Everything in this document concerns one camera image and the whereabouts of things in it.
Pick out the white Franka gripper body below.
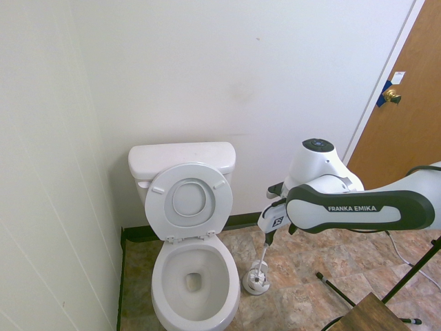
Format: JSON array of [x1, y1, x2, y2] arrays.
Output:
[[257, 197, 289, 233]]

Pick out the white toilet brush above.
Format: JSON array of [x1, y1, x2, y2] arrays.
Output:
[[250, 241, 271, 287]]

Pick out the white toilet brush holder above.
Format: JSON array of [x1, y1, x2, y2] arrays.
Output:
[[243, 261, 271, 296]]

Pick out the white toilet lid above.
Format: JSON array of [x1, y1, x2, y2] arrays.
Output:
[[171, 181, 208, 218]]

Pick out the white toilet seat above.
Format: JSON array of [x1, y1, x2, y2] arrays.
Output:
[[144, 162, 234, 243]]

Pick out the white toilet tank cover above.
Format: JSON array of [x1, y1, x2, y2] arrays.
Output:
[[127, 141, 238, 176]]

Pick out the white toilet bowl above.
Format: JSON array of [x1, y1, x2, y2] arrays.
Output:
[[151, 234, 241, 331]]

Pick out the white toilet tank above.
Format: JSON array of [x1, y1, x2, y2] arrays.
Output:
[[132, 164, 236, 213]]

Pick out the dark wooden table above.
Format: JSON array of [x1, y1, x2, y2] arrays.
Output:
[[340, 292, 418, 331]]

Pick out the blue tape strip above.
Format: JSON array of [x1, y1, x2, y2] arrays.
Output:
[[376, 80, 396, 108]]

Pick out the brown wooden door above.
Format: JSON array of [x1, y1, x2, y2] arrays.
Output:
[[346, 0, 441, 191]]

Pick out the brass door knob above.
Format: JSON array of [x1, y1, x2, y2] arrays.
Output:
[[382, 88, 404, 106]]

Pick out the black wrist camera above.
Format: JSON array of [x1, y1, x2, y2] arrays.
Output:
[[266, 183, 289, 201]]

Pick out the black cable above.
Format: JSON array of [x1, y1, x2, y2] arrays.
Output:
[[319, 314, 346, 331]]

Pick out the white cable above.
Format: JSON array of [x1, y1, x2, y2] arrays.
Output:
[[386, 230, 441, 288]]

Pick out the black camera tripod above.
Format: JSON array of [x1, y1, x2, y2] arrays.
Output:
[[316, 235, 441, 326]]

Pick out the white door frame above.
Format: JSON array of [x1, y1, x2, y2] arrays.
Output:
[[340, 0, 427, 163]]

